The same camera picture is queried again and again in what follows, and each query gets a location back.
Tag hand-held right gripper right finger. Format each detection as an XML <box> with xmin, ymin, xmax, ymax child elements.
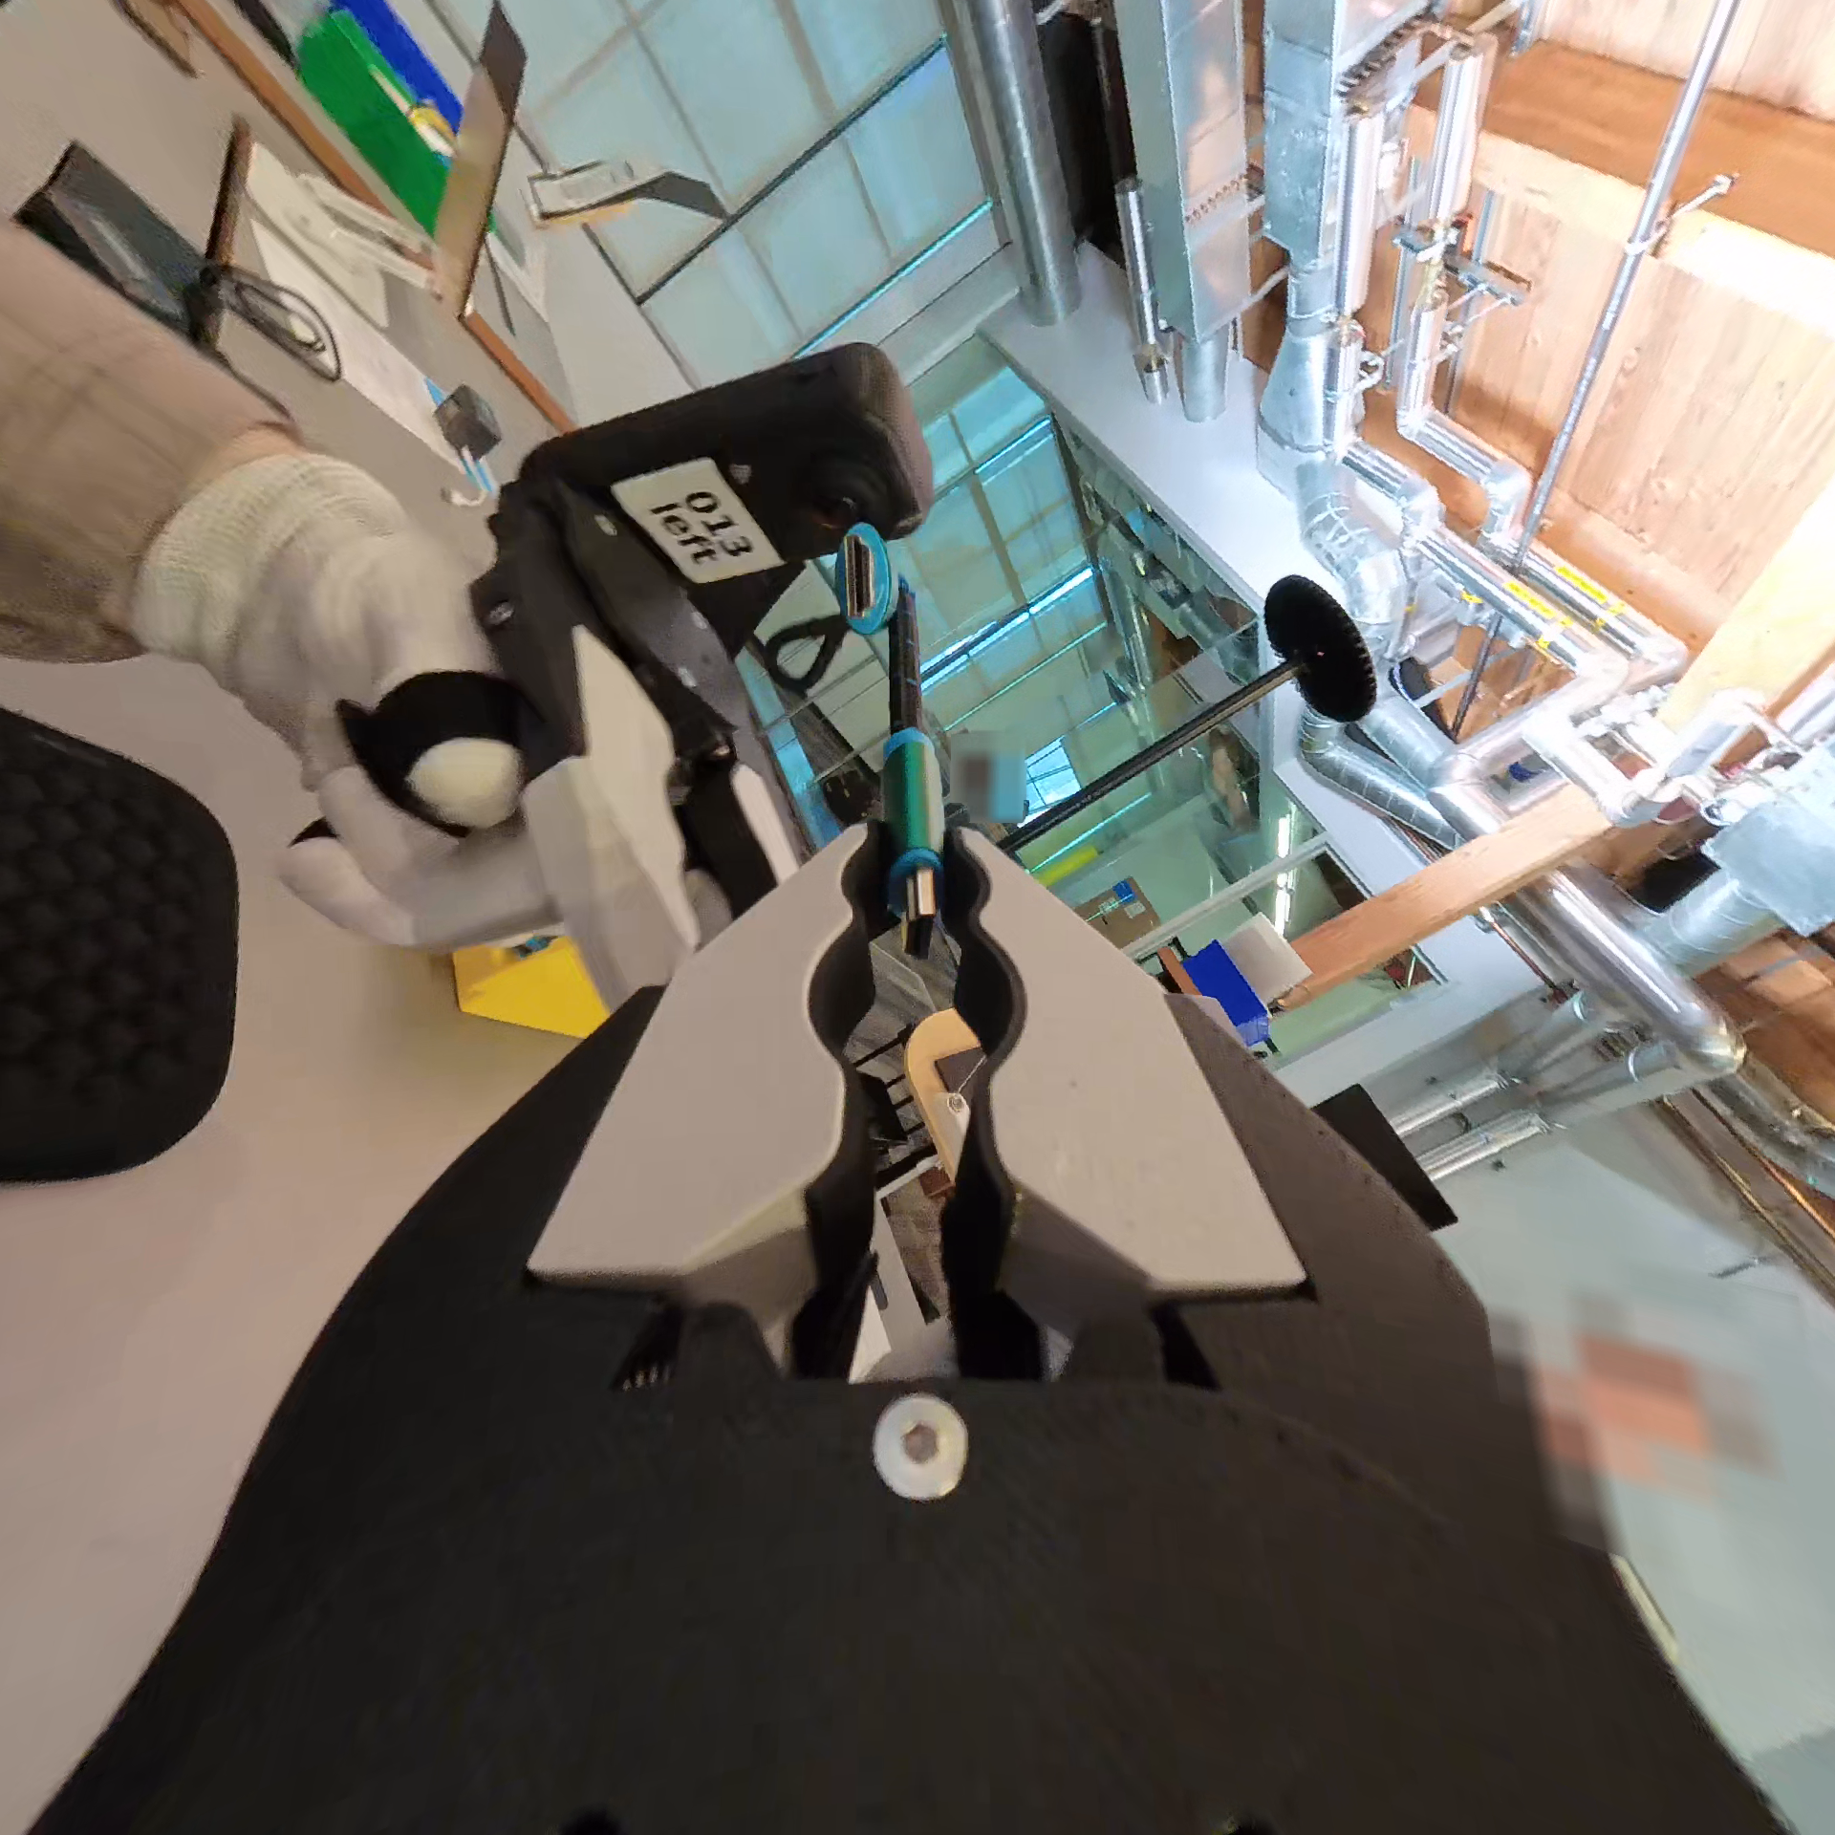
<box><xmin>945</xmin><ymin>832</ymin><xmax>1310</xmax><ymax>1376</ymax></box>

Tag large round silver duct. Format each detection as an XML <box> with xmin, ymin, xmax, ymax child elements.
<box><xmin>945</xmin><ymin>0</ymin><xmax>1094</xmax><ymax>325</ymax></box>

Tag silver ventilation duct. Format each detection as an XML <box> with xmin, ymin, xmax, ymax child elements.
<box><xmin>1258</xmin><ymin>0</ymin><xmax>1436</xmax><ymax>495</ymax></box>

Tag wooden book stand white base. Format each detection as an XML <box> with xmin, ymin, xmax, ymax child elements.
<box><xmin>902</xmin><ymin>1007</ymin><xmax>1012</xmax><ymax>1169</ymax></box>

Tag braided hdmi cable green plugs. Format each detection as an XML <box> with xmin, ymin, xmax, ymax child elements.
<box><xmin>829</xmin><ymin>526</ymin><xmax>957</xmax><ymax>963</ymax></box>

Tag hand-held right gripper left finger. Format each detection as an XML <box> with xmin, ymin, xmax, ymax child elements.
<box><xmin>523</xmin><ymin>832</ymin><xmax>874</xmax><ymax>1376</ymax></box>

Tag white desk lamp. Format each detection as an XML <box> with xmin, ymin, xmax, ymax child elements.
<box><xmin>532</xmin><ymin>156</ymin><xmax>738</xmax><ymax>229</ymax></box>

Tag silver insulated pipes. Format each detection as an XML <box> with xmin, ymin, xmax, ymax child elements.
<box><xmin>1291</xmin><ymin>429</ymin><xmax>1835</xmax><ymax>1193</ymax></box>

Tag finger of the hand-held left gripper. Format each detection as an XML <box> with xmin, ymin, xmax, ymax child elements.
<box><xmin>540</xmin><ymin>627</ymin><xmax>709</xmax><ymax>994</ymax></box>
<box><xmin>701</xmin><ymin>765</ymin><xmax>799</xmax><ymax>933</ymax></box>

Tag person's left hand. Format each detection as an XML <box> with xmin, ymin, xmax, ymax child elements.
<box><xmin>135</xmin><ymin>461</ymin><xmax>563</xmax><ymax>950</ymax></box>

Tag green plastic bin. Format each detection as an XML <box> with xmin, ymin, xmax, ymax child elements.
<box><xmin>298</xmin><ymin>9</ymin><xmax>499</xmax><ymax>242</ymax></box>

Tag black rod with round disc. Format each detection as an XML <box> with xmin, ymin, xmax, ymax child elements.
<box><xmin>1006</xmin><ymin>574</ymin><xmax>1384</xmax><ymax>854</ymax></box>

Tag yellow plastic bin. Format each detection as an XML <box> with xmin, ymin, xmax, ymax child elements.
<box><xmin>450</xmin><ymin>933</ymin><xmax>620</xmax><ymax>1045</ymax></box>

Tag white paper sheets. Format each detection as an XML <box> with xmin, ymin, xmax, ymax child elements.
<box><xmin>251</xmin><ymin>141</ymin><xmax>440</xmax><ymax>425</ymax></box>

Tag black textured cushion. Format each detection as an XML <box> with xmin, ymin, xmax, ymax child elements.
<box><xmin>0</xmin><ymin>703</ymin><xmax>240</xmax><ymax>1184</ymax></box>

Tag person's left forearm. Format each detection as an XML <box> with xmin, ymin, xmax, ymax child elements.
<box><xmin>0</xmin><ymin>226</ymin><xmax>310</xmax><ymax>666</ymax></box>

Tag black electronic box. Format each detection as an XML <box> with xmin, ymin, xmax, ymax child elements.
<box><xmin>16</xmin><ymin>141</ymin><xmax>209</xmax><ymax>311</ymax></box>

